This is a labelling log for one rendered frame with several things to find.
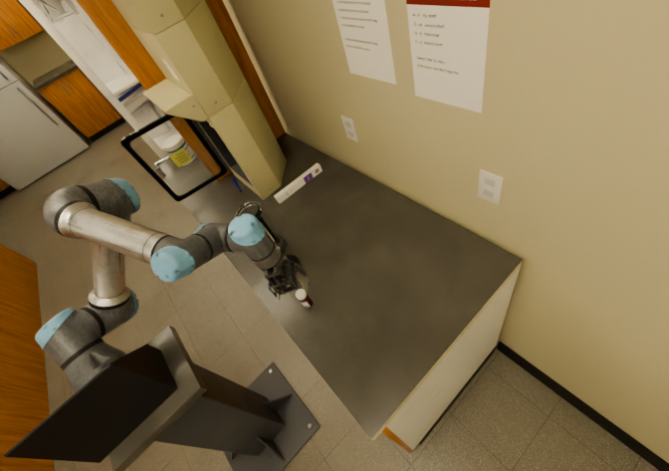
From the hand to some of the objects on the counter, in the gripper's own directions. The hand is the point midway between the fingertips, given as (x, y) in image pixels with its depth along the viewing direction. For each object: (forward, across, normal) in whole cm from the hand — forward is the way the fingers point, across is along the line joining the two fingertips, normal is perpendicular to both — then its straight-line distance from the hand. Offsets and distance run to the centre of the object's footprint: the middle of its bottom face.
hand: (295, 286), depth 102 cm
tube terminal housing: (+14, -11, +82) cm, 84 cm away
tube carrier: (+12, -11, +32) cm, 36 cm away
